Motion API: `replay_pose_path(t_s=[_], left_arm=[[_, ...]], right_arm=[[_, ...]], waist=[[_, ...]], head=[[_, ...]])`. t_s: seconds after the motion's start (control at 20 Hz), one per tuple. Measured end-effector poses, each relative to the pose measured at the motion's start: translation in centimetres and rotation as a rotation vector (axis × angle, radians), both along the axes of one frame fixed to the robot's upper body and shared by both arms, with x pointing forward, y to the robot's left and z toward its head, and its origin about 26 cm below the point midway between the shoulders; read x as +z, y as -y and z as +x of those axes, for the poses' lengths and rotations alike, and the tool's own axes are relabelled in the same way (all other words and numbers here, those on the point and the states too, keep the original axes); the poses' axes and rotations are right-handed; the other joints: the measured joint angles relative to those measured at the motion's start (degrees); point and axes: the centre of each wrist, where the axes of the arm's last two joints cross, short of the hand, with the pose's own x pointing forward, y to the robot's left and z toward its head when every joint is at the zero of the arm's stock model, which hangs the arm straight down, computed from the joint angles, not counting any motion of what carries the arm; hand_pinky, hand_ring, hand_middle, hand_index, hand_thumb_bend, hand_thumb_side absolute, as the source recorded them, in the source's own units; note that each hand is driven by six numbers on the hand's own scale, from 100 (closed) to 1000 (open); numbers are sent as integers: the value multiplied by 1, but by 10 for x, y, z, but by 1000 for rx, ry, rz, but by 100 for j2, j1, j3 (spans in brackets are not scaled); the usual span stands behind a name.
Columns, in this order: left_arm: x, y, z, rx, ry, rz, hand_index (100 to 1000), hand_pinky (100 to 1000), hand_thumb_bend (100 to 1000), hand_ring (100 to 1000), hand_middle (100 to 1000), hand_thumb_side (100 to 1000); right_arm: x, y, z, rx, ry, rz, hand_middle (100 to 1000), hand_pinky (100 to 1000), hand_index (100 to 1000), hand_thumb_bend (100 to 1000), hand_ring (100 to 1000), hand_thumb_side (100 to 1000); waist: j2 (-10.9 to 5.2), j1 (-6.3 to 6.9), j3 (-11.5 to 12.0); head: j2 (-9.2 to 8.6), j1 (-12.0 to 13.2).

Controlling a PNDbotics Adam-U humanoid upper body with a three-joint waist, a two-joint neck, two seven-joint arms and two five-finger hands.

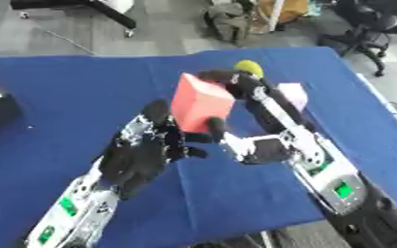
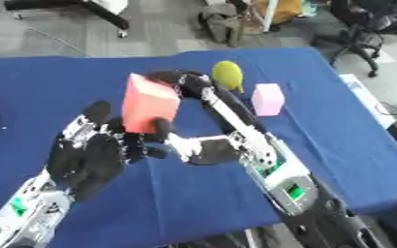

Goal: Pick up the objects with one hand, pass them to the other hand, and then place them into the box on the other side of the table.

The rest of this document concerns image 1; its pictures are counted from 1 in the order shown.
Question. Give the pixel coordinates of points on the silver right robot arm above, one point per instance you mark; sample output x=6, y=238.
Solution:
x=348, y=193

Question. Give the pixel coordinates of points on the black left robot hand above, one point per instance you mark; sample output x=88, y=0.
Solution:
x=137, y=155

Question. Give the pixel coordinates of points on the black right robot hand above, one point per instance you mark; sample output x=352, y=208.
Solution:
x=264, y=106

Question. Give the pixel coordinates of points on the pale purple block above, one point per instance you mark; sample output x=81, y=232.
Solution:
x=294, y=94

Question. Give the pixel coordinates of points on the red rectangular block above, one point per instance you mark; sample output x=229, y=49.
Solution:
x=201, y=103

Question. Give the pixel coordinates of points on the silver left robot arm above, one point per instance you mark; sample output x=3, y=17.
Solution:
x=75, y=214

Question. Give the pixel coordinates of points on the black wheeled stand base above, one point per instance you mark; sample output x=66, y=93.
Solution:
x=83, y=11

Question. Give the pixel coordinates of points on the yellow-green toy fruit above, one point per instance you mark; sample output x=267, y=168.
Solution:
x=249, y=68

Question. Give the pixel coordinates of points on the tan cardboard box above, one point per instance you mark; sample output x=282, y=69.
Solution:
x=286, y=13

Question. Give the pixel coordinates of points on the black office chair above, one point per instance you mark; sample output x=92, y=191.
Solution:
x=368, y=25

